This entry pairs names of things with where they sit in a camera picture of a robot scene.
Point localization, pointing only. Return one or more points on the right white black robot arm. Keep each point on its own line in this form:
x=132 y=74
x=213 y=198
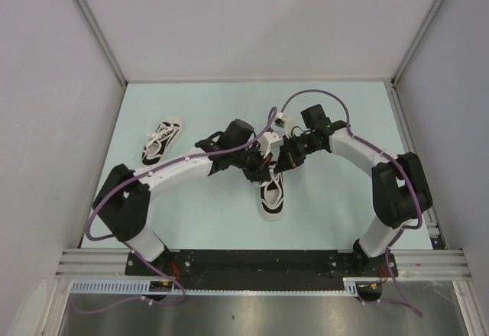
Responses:
x=400 y=192

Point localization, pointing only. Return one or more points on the aluminium corner post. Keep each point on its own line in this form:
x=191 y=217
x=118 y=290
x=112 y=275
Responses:
x=98 y=36
x=426 y=23

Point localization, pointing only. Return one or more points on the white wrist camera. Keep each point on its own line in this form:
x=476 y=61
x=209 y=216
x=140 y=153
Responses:
x=285 y=122
x=268 y=141

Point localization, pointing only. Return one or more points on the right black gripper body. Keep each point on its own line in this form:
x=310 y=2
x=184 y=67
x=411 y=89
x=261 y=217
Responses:
x=299 y=147

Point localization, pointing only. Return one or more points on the black white sneaker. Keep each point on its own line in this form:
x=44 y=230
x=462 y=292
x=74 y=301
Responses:
x=160 y=141
x=272 y=195

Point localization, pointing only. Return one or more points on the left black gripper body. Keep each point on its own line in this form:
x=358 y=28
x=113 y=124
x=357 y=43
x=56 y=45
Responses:
x=250 y=159

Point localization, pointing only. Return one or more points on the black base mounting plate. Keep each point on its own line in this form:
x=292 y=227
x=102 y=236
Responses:
x=271 y=267

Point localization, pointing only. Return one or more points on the aluminium front frame rail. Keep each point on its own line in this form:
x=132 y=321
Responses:
x=412 y=265

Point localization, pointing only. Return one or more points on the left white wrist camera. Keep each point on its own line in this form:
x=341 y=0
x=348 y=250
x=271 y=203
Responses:
x=268 y=141

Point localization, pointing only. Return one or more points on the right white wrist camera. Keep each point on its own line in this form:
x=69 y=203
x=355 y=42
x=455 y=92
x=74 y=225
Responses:
x=285 y=122

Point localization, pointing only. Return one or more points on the right aluminium corner post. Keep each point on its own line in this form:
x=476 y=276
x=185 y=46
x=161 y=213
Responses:
x=426 y=23

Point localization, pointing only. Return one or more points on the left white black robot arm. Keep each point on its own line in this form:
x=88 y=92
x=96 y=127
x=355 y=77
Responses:
x=124 y=199

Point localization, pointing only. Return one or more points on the left aluminium corner post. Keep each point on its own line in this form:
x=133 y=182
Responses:
x=98 y=36

